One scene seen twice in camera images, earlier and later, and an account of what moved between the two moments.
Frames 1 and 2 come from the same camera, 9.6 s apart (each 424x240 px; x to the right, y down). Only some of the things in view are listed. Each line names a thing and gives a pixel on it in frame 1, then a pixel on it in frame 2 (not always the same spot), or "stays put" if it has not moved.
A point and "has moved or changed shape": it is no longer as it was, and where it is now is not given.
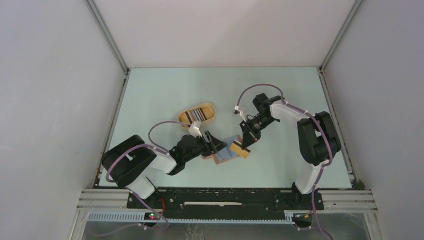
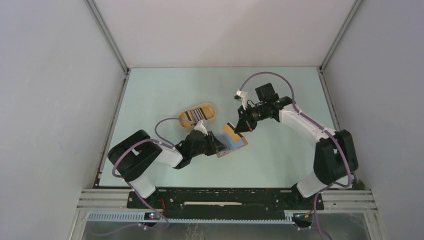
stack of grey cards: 195,114 stays put
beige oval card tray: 203,113 stays put
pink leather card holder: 225,154 has moved or changed shape
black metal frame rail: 227,203 stays put
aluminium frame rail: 108,199 stays put
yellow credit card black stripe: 236,147 to 229,129
